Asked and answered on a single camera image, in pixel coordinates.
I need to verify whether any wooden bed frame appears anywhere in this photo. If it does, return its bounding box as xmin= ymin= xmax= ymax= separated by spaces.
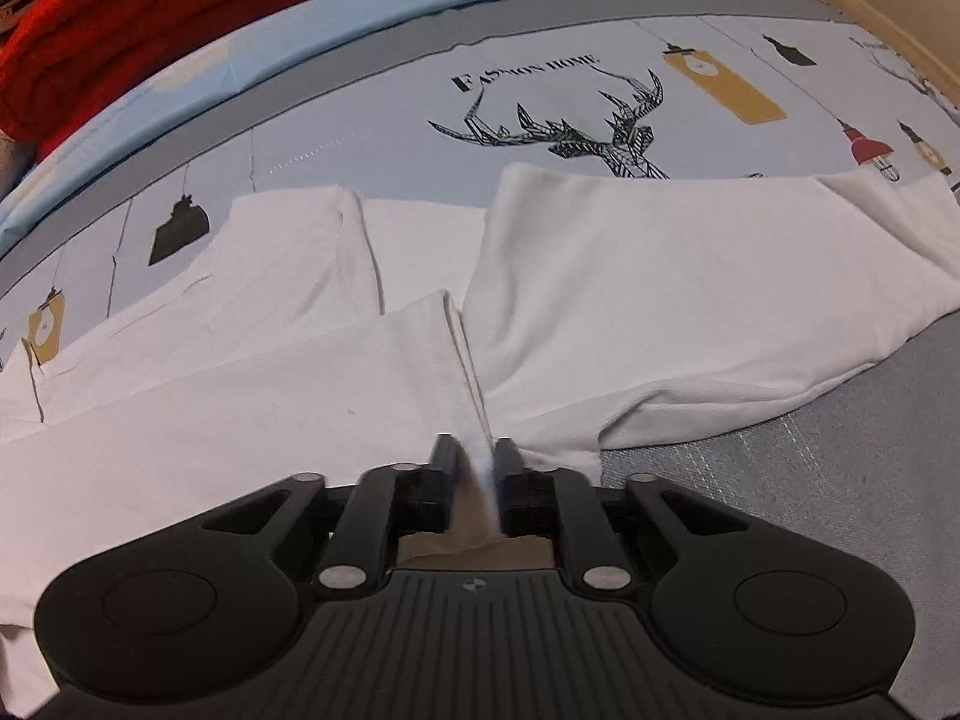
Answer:
xmin=799 ymin=0 xmax=960 ymax=117

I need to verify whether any fluffy cream blanket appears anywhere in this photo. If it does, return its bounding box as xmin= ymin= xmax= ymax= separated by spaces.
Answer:
xmin=0 ymin=129 xmax=40 ymax=196

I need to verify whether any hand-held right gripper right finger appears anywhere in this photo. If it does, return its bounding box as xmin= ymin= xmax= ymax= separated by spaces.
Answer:
xmin=495 ymin=436 xmax=758 ymax=595

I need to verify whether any light blue sheet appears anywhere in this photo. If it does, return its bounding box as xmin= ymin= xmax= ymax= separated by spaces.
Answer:
xmin=0 ymin=0 xmax=805 ymax=241

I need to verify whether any white shirt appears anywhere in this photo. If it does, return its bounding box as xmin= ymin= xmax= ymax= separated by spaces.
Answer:
xmin=0 ymin=161 xmax=960 ymax=720

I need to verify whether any deer printed bed sheet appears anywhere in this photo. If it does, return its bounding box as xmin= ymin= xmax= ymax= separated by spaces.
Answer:
xmin=0 ymin=1 xmax=960 ymax=391

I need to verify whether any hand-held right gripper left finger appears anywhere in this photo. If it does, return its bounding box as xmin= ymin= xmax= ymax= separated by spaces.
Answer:
xmin=196 ymin=433 xmax=460 ymax=595

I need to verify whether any red folded blanket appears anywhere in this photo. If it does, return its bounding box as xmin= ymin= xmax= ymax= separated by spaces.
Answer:
xmin=0 ymin=0 xmax=347 ymax=145

